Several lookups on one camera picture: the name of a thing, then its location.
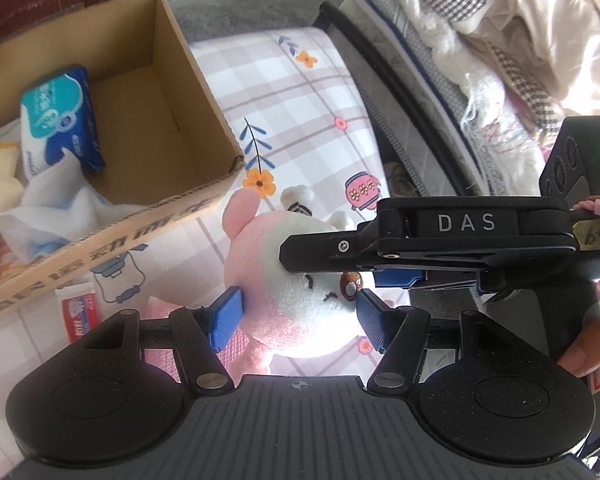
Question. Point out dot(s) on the person's right hand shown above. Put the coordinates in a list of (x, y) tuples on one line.
[(597, 345)]

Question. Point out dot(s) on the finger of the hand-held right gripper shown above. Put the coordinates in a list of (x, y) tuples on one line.
[(320, 252), (397, 279)]

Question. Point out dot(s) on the brown cardboard box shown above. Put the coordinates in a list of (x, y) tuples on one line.
[(170, 110)]

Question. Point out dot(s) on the red and white toothpaste tube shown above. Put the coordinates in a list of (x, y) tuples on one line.
[(80, 310)]

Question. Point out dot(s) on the blue wet wipes pack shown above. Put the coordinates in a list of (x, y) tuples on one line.
[(60, 115)]

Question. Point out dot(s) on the beige jacket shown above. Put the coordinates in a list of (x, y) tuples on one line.
[(555, 20)]

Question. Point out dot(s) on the cream knit glove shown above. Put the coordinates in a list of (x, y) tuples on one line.
[(0, 170)]

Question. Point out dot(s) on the pink plush toy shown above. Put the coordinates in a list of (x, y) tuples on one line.
[(280, 270)]

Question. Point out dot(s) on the black metal bed frame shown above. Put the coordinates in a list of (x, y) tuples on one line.
[(380, 62)]

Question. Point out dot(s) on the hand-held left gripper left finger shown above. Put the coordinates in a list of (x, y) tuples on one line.
[(225, 317)]

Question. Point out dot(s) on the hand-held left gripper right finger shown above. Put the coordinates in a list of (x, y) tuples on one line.
[(375, 320)]

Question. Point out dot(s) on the white fringed blanket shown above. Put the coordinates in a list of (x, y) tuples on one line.
[(430, 15)]

